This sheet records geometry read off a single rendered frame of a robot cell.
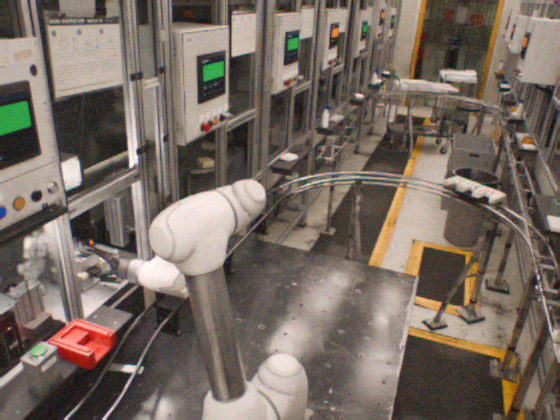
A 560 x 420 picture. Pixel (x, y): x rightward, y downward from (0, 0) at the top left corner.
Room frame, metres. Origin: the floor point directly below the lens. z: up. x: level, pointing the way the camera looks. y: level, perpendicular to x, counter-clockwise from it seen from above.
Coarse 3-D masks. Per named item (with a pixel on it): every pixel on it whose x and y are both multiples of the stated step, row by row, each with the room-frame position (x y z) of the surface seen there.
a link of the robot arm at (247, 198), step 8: (232, 184) 1.14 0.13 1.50; (240, 184) 1.12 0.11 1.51; (248, 184) 1.12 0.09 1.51; (256, 184) 1.14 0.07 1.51; (224, 192) 1.10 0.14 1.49; (232, 192) 1.11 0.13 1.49; (240, 192) 1.10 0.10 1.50; (248, 192) 1.10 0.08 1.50; (256, 192) 1.11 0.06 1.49; (264, 192) 1.13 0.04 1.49; (232, 200) 1.08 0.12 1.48; (240, 200) 1.09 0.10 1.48; (248, 200) 1.09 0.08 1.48; (256, 200) 1.10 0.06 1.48; (264, 200) 1.12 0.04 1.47; (232, 208) 1.07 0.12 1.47; (240, 208) 1.08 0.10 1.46; (248, 208) 1.08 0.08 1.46; (256, 208) 1.10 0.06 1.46; (240, 216) 1.07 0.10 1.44; (248, 216) 1.09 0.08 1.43; (256, 216) 1.12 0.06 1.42; (240, 224) 1.07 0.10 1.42; (248, 224) 1.14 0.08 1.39
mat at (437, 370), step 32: (416, 352) 2.23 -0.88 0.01; (448, 352) 2.25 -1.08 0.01; (480, 352) 2.26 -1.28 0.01; (416, 384) 1.97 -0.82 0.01; (448, 384) 1.98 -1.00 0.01; (480, 384) 1.99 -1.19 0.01; (512, 384) 2.01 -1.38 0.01; (416, 416) 1.75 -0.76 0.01; (448, 416) 1.76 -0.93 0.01; (480, 416) 1.77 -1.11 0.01
